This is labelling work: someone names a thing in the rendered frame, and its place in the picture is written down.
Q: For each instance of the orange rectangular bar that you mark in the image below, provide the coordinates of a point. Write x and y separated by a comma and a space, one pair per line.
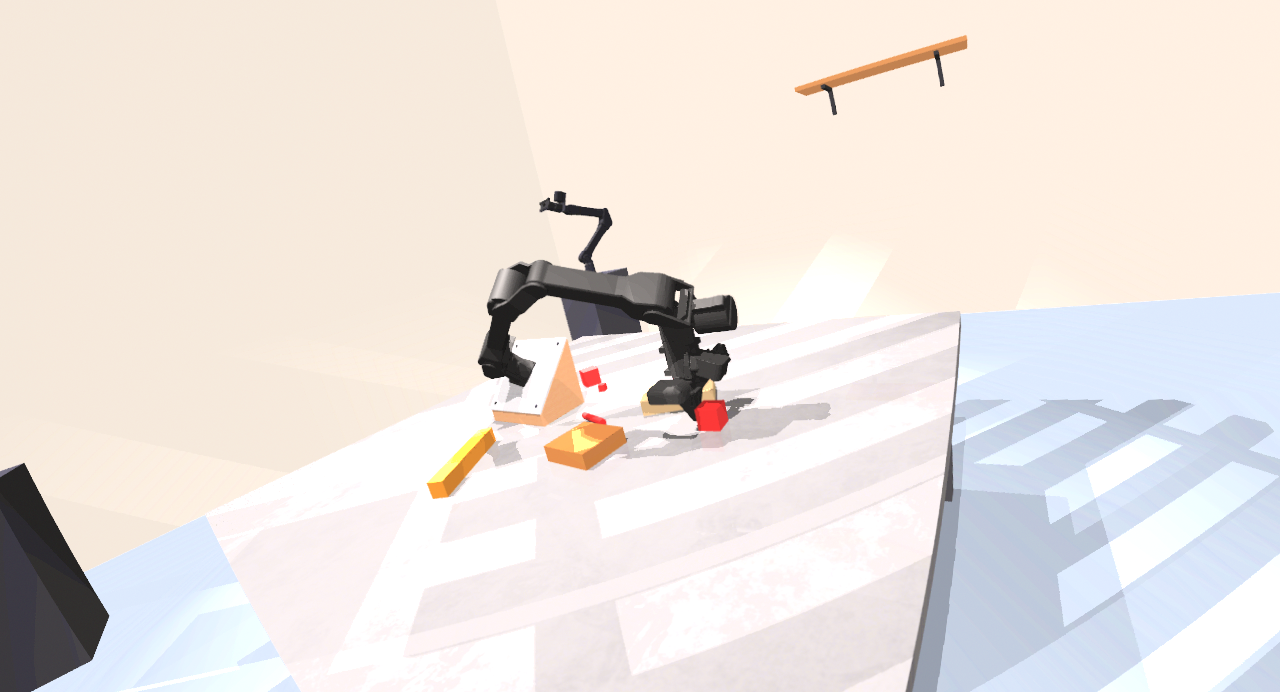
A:
453, 472

